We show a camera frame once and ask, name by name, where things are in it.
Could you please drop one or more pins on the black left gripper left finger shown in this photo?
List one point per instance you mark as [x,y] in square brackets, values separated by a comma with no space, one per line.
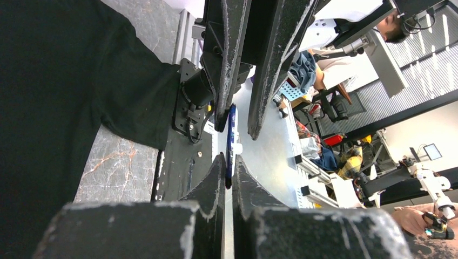
[191,227]

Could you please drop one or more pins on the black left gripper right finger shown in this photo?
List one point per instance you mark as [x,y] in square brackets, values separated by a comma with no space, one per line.
[264,227]

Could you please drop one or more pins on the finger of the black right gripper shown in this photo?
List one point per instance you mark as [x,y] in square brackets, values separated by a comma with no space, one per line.
[286,27]
[225,29]

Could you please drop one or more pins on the black floral t-shirt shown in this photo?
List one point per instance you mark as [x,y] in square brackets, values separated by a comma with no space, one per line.
[68,67]

